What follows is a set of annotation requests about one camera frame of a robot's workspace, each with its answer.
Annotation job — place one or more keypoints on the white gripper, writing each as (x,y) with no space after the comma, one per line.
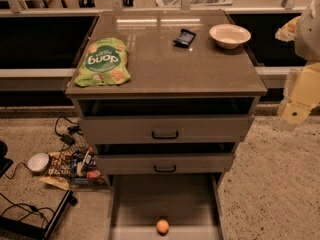
(310,39)

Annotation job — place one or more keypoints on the orange fruit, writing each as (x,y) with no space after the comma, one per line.
(162,226)

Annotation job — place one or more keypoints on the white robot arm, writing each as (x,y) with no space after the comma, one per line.
(307,38)

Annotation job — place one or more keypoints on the white bowl on counter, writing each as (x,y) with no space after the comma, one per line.
(229,36)

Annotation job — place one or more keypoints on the grey drawer cabinet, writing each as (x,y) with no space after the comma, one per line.
(168,80)

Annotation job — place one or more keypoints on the top grey drawer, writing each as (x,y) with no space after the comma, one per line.
(165,129)

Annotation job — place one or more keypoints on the grey drawer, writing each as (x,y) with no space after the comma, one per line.
(165,129)
(189,202)
(164,164)

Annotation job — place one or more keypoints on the middle grey drawer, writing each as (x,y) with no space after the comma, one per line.
(164,164)

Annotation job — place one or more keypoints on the bottom grey drawer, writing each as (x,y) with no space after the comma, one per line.
(189,202)

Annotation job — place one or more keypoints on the dark blue candy bar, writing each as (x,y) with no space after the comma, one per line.
(185,38)

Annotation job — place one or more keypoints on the green snack bag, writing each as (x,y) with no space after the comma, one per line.
(105,63)

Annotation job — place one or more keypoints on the pile of snack packages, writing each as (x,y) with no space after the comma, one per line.
(73,169)

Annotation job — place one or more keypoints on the black metal stand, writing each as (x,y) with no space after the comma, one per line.
(49,217)

